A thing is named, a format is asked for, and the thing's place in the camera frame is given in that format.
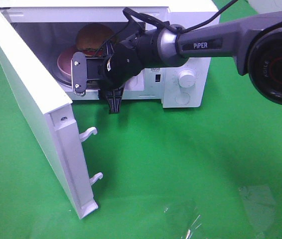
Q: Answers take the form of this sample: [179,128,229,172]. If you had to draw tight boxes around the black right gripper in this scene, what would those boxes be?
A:
[86,42,124,114]

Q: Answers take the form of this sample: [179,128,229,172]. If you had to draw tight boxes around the pink round plate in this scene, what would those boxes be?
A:
[57,46,102,85]

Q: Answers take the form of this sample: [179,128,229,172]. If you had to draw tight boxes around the burger with sesame-free bun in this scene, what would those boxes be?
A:
[75,22,114,57]

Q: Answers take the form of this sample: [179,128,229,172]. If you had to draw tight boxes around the white microwave door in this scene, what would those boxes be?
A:
[0,12,103,218]

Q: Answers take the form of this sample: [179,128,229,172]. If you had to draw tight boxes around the round door release button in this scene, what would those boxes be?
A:
[175,93,190,105]

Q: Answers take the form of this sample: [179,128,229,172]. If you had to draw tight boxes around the white microwave knob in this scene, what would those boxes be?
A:
[178,70,196,88]

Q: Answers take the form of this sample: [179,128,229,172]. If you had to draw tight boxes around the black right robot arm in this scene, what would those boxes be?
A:
[87,7,282,113]

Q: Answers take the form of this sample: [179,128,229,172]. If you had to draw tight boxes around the white microwave oven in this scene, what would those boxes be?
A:
[0,0,217,116]

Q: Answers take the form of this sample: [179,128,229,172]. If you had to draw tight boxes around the green table mat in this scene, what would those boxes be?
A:
[0,0,282,239]

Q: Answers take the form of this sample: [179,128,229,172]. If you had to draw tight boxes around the clear plastic film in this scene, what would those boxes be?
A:
[163,185,277,239]

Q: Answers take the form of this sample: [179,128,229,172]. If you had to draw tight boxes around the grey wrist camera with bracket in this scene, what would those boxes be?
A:
[71,52,88,96]

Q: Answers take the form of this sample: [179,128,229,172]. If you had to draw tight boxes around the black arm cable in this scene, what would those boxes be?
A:
[91,0,239,59]

